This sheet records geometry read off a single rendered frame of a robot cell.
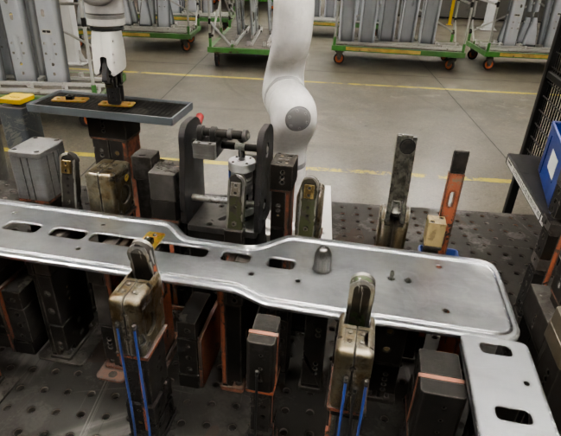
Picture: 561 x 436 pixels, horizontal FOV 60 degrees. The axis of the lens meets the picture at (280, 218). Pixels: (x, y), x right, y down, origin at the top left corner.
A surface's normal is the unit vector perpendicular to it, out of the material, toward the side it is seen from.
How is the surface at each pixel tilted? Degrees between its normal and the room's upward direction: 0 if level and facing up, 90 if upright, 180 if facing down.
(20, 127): 90
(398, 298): 0
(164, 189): 90
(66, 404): 0
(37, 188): 90
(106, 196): 90
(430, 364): 0
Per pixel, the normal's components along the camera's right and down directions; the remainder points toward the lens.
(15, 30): 0.05, 0.45
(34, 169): -0.19, 0.47
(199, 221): 0.04, -0.87
